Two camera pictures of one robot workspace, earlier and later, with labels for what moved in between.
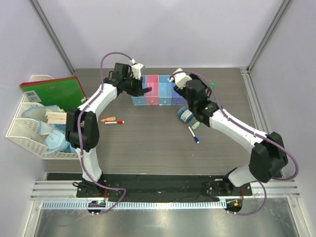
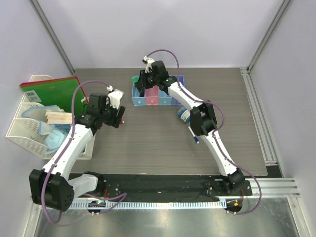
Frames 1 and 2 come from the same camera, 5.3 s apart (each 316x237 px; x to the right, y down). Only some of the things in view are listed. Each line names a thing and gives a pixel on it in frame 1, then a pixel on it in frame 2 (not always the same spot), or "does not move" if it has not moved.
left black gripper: [138, 91] → [116, 119]
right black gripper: [193, 76] → [141, 84]
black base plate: [156, 186] does not move
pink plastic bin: [152, 97] does not move
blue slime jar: [185, 114] does not move
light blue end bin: [141, 100] does not move
